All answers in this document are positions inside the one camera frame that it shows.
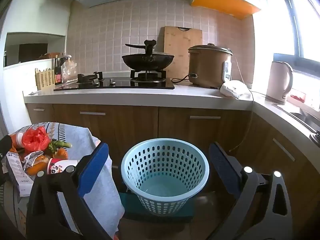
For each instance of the black wok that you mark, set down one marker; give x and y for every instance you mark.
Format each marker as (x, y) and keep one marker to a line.
(147, 61)

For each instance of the light blue plastic basket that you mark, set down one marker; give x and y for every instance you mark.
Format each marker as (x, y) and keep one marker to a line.
(163, 187)

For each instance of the beige electric kettle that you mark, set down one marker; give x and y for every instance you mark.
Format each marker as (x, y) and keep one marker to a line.
(277, 82)

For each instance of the broccoli stem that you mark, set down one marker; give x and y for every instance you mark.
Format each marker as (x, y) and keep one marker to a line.
(58, 145)

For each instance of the dark sauce bottle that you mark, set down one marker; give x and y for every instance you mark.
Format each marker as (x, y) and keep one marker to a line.
(58, 72)

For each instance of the white cardboard box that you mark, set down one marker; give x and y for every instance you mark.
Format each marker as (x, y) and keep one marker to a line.
(17, 177)

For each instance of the brown rice cooker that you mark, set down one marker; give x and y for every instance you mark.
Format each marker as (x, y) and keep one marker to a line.
(205, 67)

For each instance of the panda print paper cup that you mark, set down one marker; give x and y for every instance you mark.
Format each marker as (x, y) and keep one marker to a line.
(62, 167)

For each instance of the wooden base cabinet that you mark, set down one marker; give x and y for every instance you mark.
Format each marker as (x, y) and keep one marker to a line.
(137, 123)

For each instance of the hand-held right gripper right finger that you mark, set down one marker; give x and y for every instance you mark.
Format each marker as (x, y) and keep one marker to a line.
(222, 170)

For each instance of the red packet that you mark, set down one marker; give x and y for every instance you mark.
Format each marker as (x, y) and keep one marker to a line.
(297, 96)

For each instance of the steel sink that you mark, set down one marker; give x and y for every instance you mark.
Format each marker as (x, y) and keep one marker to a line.
(300, 117)

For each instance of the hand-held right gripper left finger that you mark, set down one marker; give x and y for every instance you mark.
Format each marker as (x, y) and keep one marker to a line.
(92, 170)

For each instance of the small orange peel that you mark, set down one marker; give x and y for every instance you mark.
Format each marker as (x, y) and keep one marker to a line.
(61, 153)

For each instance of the clear plastic container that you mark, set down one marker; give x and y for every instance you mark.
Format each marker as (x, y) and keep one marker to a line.
(68, 70)

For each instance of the crumpled printed paper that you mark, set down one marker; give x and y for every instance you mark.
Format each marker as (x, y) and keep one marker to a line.
(32, 158)

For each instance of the beige chopstick holder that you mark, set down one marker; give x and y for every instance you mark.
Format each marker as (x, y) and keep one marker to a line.
(45, 80)

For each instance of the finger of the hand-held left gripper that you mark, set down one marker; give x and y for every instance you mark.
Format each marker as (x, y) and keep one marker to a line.
(5, 145)

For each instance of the window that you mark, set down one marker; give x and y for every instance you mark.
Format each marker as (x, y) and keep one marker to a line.
(305, 17)

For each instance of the wooden cutting board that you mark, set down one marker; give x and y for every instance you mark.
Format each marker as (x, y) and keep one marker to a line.
(180, 45)

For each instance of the white cloth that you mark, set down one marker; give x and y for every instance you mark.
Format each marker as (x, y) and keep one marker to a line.
(235, 88)

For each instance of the patterned grey tablecloth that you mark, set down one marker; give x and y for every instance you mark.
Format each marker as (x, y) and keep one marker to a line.
(80, 140)

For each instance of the red plastic bag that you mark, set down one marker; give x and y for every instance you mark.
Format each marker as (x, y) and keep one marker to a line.
(35, 137)

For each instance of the black gas stove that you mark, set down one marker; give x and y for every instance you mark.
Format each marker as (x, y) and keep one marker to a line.
(117, 83)

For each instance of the orange peel on table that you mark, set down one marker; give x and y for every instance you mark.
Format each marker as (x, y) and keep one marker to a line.
(15, 140)

